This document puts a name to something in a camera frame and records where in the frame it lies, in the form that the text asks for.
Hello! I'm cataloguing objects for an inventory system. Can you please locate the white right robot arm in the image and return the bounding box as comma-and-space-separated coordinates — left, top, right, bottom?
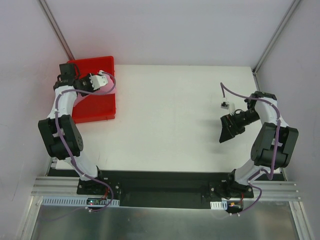
214, 91, 299, 199

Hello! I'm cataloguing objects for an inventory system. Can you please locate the left aluminium corner post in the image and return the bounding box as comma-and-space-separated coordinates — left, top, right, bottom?
37, 0, 75, 61

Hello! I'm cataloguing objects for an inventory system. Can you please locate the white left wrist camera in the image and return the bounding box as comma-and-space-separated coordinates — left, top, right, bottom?
89, 70, 109, 91

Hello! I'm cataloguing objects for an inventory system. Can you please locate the right white cable duct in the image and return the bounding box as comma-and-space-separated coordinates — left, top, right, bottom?
210, 200, 228, 211

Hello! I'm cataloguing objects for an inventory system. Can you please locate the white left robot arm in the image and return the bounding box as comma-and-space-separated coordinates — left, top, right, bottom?
38, 63, 109, 195

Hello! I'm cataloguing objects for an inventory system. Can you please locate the red plastic bin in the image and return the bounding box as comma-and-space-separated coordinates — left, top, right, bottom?
68, 56, 116, 124

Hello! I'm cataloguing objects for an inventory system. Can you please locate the left white cable duct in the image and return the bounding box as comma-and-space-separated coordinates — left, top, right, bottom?
42, 196, 120, 208

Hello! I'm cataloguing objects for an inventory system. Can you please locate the white cable duct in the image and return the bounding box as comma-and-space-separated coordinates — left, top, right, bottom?
210, 200, 228, 211
42, 196, 120, 208

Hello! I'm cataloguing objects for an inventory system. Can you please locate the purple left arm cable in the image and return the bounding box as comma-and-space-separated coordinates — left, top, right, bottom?
56, 71, 117, 213

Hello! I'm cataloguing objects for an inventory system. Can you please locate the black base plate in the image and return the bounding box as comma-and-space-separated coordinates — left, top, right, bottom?
76, 170, 255, 210

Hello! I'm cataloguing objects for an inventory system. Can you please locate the pink t shirt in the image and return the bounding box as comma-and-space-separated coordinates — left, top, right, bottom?
73, 76, 117, 107

